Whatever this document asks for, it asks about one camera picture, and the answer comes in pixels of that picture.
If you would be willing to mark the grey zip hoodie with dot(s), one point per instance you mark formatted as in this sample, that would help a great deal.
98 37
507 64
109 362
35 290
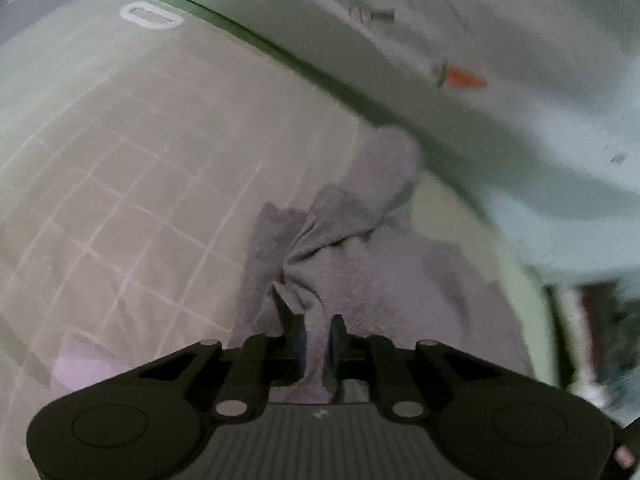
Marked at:
354 253

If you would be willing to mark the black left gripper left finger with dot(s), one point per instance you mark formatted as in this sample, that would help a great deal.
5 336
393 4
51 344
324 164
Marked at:
234 382

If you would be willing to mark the stack of folded clothes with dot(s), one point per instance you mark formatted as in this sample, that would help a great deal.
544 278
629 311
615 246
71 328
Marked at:
596 329

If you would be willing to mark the light blue carrot-print sheet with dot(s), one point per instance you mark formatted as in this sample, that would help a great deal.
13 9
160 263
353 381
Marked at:
536 100

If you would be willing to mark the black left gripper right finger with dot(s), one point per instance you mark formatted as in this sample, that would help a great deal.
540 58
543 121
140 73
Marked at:
430 374

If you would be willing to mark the green grid cutting mat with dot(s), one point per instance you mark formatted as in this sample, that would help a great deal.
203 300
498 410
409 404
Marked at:
139 139

